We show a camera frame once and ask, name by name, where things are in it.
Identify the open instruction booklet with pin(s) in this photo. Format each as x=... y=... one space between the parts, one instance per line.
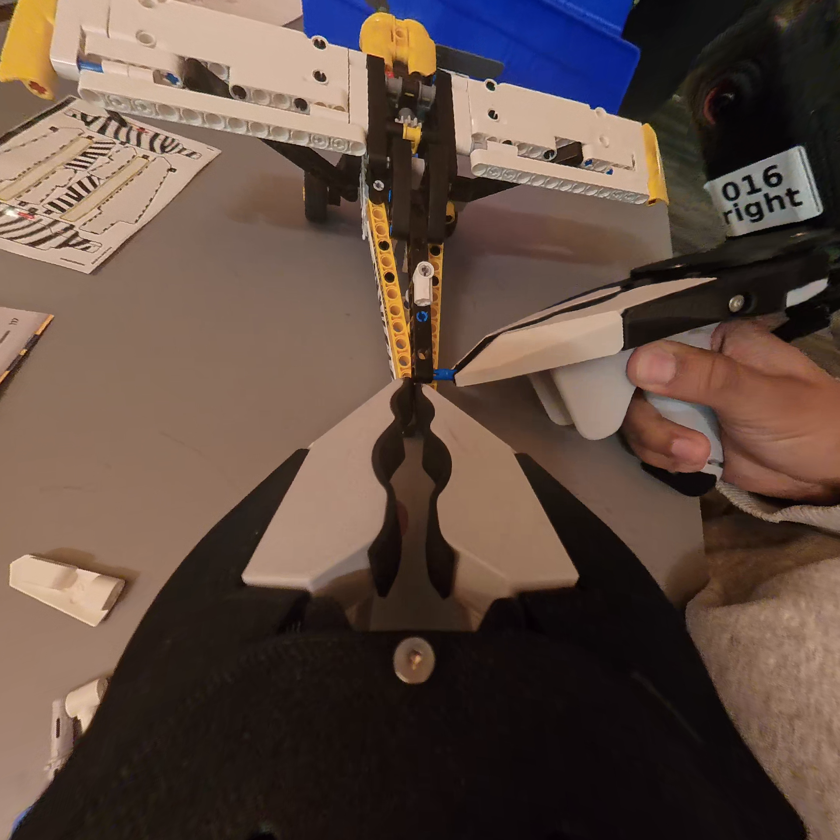
x=19 y=341

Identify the blue plastic bin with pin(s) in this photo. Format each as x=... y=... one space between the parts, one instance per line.
x=525 y=39

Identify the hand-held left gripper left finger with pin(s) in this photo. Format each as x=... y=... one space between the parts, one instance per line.
x=321 y=518

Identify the zebra striped sticker sheet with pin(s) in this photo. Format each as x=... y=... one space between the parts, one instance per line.
x=92 y=184

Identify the person's right hand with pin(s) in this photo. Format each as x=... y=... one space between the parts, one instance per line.
x=774 y=420

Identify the white yellow lego plane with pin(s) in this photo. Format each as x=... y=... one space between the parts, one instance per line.
x=229 y=65

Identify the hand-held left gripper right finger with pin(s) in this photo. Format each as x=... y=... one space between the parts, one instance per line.
x=505 y=525

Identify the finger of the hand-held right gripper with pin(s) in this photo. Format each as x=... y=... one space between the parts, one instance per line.
x=630 y=289
x=544 y=348

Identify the white lego panel piece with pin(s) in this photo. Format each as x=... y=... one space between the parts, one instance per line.
x=65 y=590

